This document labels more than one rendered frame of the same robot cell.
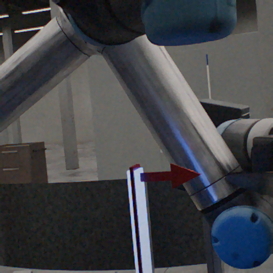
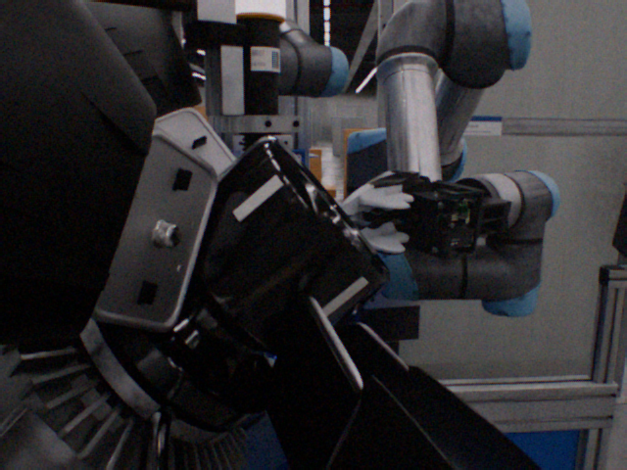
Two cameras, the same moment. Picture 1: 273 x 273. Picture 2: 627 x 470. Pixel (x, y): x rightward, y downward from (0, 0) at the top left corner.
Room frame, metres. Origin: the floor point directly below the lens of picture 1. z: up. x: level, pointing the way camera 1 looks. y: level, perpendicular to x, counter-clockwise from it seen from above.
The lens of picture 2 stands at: (0.30, -0.74, 1.27)
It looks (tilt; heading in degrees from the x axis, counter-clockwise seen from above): 11 degrees down; 72
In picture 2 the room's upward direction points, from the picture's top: straight up
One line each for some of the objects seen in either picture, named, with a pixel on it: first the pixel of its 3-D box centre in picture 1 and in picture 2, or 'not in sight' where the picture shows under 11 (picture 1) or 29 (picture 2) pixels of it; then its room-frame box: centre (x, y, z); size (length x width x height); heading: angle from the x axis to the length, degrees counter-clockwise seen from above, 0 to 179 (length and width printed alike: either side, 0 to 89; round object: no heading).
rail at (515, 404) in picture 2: not in sight; (345, 409); (0.58, -0.01, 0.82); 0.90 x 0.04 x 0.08; 164
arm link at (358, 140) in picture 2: not in sight; (374, 156); (0.81, 0.39, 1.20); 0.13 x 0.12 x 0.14; 163
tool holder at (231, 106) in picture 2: not in sight; (246, 67); (0.38, -0.33, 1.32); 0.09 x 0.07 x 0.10; 19
